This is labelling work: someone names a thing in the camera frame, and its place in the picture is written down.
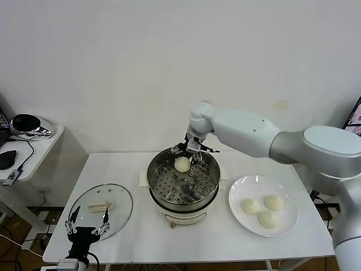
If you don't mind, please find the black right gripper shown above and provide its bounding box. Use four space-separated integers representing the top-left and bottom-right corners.
170 132 204 170

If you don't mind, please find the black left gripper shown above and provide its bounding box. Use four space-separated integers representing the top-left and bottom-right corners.
64 206 111 260

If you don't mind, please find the white steamed baozi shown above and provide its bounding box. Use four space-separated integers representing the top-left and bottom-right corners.
263 194 284 212
241 198 261 216
257 211 279 229
174 157 190 173

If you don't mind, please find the glass lid with cream handle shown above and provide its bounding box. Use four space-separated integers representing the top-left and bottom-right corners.
69 183 133 242

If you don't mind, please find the steel perforated steamer basket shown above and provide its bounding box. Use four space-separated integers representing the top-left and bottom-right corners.
147 146 221 211

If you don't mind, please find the cream electric cooker base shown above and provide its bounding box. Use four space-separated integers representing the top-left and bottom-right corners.
139 168 228 229

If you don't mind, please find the white round plate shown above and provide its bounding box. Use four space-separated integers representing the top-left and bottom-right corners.
228 174 299 238

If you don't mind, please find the white side table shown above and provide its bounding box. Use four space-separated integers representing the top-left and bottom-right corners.
0 124 88 235

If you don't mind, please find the grey usb adapter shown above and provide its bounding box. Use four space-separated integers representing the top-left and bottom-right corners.
2 168 23 186

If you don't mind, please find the black computer mouse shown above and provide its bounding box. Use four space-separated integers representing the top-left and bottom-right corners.
0 150 17 170

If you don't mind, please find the shiny chrome dome device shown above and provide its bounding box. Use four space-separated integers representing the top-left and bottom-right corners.
10 113 55 139

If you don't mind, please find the laptop with grey lid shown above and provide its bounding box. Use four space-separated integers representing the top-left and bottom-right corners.
0 91 15 147

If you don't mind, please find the dark laptop with lit screen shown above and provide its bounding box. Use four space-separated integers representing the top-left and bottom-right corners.
344 96 361 133

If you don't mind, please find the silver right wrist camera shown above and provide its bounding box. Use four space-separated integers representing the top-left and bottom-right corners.
187 139 202 153

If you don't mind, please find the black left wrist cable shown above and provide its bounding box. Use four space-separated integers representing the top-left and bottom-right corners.
84 252 99 271

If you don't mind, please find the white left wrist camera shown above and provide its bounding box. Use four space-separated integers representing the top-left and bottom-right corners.
58 259 80 271

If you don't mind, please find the black adapter cable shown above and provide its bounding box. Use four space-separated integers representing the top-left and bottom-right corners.
8 137 35 172

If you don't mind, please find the grey charger cable with adapter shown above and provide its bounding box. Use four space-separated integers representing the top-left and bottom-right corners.
309 189 325 204

